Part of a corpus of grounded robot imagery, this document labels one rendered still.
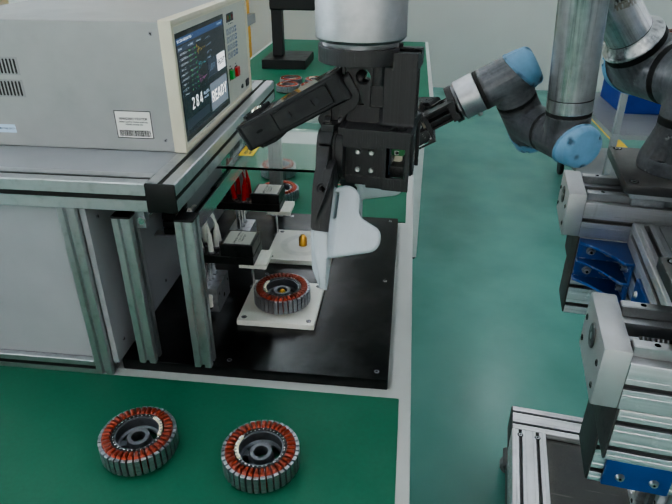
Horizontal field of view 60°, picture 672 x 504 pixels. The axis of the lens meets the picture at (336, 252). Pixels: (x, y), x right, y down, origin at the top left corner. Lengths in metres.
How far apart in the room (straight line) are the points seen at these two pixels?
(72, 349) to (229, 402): 0.30
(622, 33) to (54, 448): 1.19
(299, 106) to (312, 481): 0.56
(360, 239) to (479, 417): 1.64
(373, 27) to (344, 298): 0.81
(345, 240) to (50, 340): 0.75
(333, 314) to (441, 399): 1.04
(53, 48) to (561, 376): 1.94
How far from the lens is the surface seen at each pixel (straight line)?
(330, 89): 0.51
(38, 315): 1.13
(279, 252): 1.37
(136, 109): 1.02
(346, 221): 0.51
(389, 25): 0.48
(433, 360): 2.30
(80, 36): 1.03
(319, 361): 1.05
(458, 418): 2.09
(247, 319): 1.14
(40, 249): 1.05
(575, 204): 1.23
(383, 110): 0.51
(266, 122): 0.53
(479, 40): 6.40
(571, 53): 1.04
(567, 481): 1.71
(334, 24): 0.48
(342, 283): 1.26
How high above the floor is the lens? 1.44
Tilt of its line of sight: 29 degrees down
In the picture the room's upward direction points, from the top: straight up
